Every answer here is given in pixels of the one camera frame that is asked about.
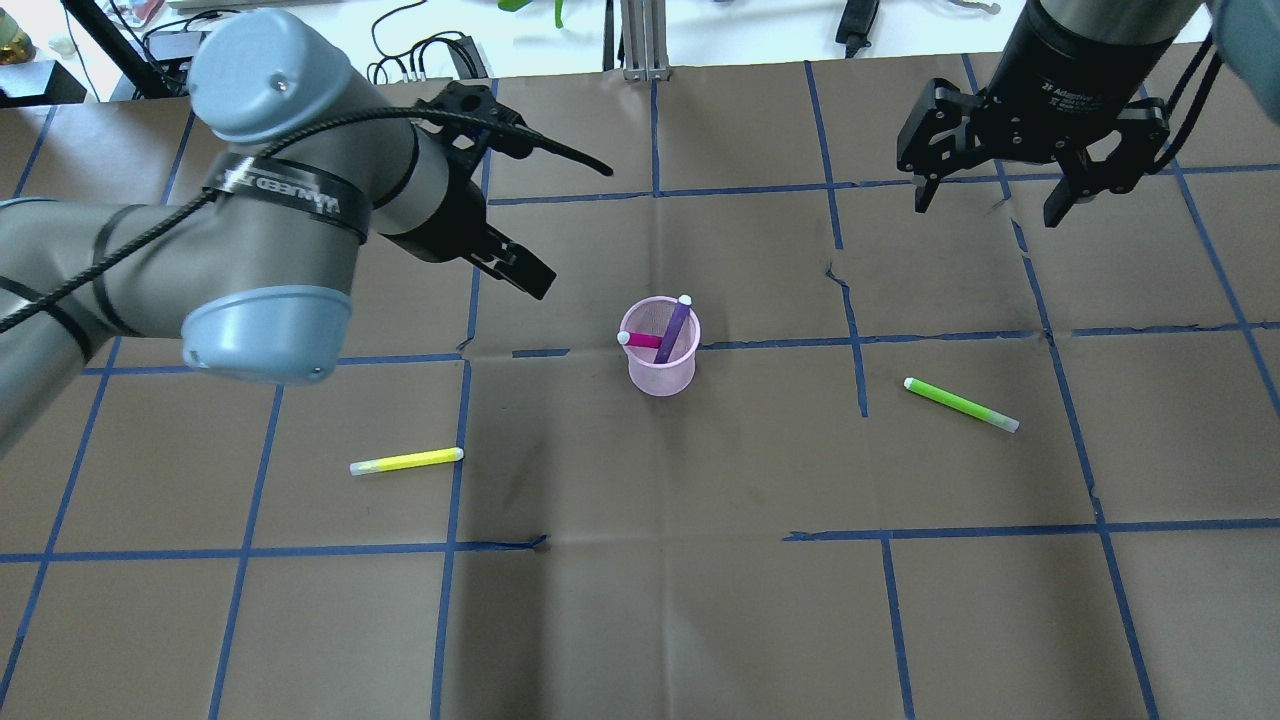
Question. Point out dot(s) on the green pen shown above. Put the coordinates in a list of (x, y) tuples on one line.
[(961, 405)]

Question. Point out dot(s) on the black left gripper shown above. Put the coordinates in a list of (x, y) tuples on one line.
[(443, 230)]

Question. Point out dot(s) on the yellow pen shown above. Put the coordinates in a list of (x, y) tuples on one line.
[(422, 459)]

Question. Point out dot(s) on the purple pen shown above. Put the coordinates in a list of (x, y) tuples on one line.
[(676, 321)]

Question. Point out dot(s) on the pink pen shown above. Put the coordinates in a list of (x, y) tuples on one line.
[(639, 340)]

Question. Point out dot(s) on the pink mesh cup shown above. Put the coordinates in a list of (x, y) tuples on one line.
[(650, 316)]

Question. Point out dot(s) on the aluminium frame post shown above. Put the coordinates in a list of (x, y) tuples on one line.
[(644, 40)]

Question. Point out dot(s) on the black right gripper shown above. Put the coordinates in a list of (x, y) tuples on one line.
[(1075, 62)]

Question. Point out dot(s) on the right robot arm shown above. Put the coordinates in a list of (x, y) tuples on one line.
[(1243, 37)]

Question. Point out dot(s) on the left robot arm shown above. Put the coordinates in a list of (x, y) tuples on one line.
[(254, 274)]

